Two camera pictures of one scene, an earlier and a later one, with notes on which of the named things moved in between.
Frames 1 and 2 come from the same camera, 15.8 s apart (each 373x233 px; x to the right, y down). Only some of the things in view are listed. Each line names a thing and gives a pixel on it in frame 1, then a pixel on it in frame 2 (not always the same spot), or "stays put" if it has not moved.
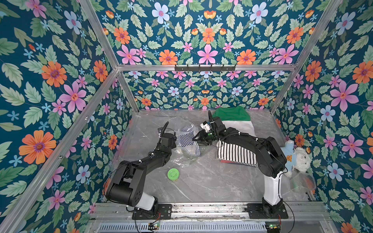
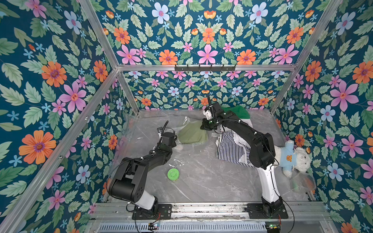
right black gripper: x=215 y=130 -> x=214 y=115
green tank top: x=231 y=113 stays put
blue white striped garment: x=185 y=140 -> x=230 y=150
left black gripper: x=173 y=144 stays put
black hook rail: x=205 y=69 stays put
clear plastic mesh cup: x=302 y=182 stays put
